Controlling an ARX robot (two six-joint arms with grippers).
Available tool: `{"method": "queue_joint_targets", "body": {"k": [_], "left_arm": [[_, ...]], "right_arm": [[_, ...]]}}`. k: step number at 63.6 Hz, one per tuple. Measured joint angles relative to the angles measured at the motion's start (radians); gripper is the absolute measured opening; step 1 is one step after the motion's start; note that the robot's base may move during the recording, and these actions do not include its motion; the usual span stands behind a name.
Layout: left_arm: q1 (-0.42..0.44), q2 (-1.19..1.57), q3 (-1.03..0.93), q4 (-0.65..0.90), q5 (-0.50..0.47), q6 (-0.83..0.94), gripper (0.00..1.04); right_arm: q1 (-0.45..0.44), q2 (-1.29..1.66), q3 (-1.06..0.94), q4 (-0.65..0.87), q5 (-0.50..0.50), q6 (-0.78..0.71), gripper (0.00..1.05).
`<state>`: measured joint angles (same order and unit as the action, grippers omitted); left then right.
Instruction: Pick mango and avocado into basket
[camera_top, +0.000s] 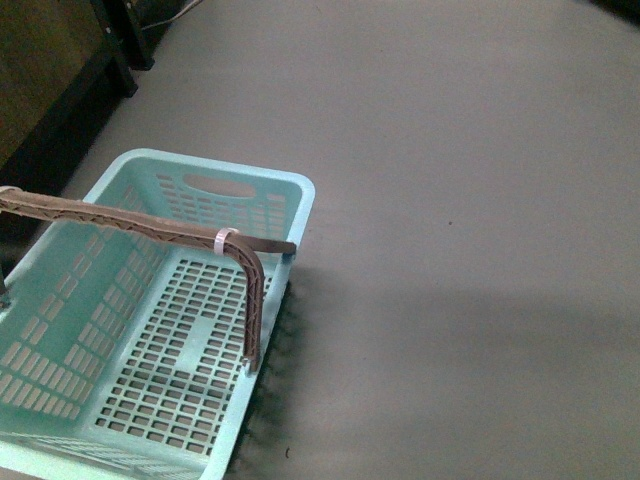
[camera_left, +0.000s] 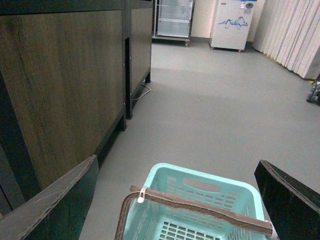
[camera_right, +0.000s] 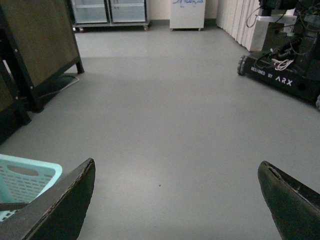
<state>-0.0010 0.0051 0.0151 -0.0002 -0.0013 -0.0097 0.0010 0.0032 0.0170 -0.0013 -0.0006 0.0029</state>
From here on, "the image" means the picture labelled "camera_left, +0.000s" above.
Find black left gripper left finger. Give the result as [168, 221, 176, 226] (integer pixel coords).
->
[0, 155, 99, 240]

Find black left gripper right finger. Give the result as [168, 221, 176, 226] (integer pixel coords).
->
[254, 160, 320, 240]

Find turquoise plastic basket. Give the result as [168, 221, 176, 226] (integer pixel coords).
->
[115, 163, 279, 240]

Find brown basket handle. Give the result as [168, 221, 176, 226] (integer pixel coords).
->
[114, 185, 279, 240]

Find white zip tie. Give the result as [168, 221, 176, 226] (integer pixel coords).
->
[137, 186, 149, 204]

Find dark wooden display cabinet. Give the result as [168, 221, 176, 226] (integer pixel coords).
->
[0, 0, 126, 204]

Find white pleated curtain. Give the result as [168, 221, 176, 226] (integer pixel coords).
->
[253, 0, 320, 80]

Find white chest freezer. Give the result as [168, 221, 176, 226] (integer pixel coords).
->
[209, 0, 257, 52]

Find glass door refrigerator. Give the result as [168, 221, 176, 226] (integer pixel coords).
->
[152, 0, 196, 47]

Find white power cable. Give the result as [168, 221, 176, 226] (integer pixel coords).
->
[131, 84, 152, 102]

